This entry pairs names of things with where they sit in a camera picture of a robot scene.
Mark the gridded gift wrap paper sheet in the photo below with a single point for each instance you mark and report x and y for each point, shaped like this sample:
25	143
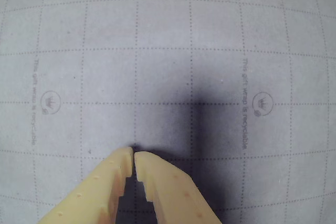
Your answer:
78	51

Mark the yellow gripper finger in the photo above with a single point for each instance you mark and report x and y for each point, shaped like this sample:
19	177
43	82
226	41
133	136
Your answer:
176	192
92	190

